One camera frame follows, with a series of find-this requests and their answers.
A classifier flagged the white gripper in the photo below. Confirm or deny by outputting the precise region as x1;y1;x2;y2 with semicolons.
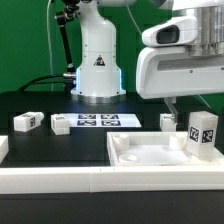
136;46;224;123

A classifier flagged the white square tabletop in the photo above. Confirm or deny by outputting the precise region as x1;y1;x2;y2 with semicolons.
107;132;224;166

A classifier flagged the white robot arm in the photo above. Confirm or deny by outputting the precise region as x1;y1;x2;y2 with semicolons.
72;0;224;117

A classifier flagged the white sheet with fiducial markers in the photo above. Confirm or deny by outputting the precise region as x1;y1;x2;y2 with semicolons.
63;113;141;128

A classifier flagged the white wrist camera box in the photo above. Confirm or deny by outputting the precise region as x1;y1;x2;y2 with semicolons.
142;15;198;47

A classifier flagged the grey cable on backdrop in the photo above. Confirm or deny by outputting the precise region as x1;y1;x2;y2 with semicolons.
46;0;56;92

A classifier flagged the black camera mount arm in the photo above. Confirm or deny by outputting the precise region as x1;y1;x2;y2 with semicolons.
55;0;80;92

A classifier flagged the black cable on table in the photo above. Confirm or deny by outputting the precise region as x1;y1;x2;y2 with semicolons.
17;74;67;92

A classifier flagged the white U-shaped fence wall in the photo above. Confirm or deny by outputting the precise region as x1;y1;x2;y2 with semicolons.
0;133;224;194

